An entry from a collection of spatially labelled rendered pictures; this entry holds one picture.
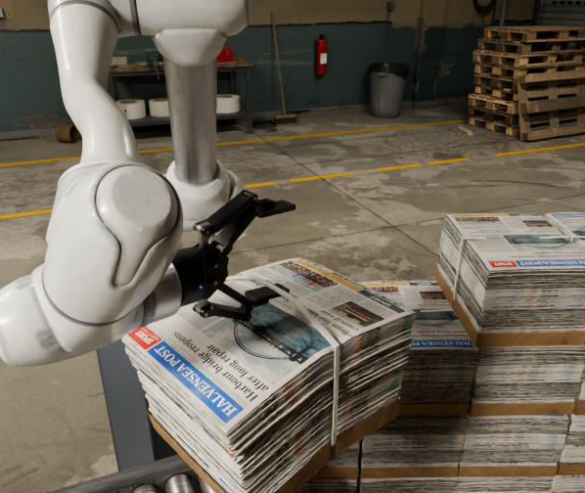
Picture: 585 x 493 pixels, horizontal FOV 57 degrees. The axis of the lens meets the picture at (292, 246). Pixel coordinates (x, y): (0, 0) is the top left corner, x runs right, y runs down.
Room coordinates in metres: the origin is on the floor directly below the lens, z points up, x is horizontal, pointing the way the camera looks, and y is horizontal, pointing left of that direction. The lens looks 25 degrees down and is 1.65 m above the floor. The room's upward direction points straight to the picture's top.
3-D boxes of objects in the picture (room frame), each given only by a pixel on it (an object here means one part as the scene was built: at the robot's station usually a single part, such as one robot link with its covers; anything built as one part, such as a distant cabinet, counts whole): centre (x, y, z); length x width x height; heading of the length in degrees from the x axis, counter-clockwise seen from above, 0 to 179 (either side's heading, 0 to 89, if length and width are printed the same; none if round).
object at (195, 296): (0.65, 0.13, 1.31); 0.09 x 0.07 x 0.08; 134
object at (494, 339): (1.33, -0.60, 0.86); 0.38 x 0.29 x 0.04; 2
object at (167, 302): (0.60, 0.18, 1.31); 0.09 x 0.06 x 0.09; 44
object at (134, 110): (7.17, 1.47, 0.55); 1.80 x 0.70 x 1.09; 112
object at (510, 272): (1.33, -0.60, 0.95); 0.38 x 0.29 x 0.23; 2
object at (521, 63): (7.60, -3.23, 0.65); 1.33 x 0.94 x 1.30; 116
